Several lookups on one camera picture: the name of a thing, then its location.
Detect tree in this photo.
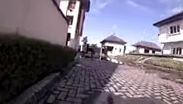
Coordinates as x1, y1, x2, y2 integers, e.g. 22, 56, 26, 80
80, 35, 90, 50

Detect small white gatehouse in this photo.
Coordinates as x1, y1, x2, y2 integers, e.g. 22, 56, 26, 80
98, 32, 129, 59

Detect white multi-storey building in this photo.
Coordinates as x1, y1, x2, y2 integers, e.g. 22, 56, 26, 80
52, 0, 92, 52

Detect grey brick paved road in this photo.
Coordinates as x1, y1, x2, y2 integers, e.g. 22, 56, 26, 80
41, 52, 183, 104

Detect low house with dark roof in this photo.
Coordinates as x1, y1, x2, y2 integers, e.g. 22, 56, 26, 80
131, 39, 164, 58

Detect grey kerb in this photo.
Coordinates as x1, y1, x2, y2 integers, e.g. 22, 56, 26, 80
4, 51, 79, 104

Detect grass verge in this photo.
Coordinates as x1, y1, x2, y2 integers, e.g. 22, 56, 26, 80
117, 52, 183, 73

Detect dark green hedge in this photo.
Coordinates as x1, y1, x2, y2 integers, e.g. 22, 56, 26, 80
0, 33, 79, 104

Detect white two-storey house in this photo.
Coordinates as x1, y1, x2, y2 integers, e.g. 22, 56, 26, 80
148, 1, 183, 64

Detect pale boundary wall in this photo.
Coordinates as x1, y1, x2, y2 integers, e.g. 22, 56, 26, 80
0, 0, 73, 48

